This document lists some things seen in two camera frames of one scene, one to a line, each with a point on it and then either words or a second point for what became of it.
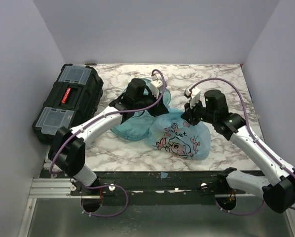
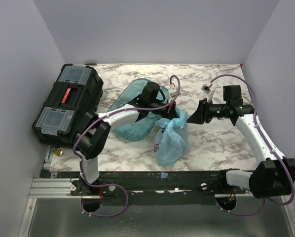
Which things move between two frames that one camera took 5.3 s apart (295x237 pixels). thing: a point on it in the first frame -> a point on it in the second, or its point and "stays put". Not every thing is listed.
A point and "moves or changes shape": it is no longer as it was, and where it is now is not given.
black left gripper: [159, 109] -> [170, 112]
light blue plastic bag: [169, 132] moves or changes shape
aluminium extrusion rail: [50, 188] stays put
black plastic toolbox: [72, 101] stays put
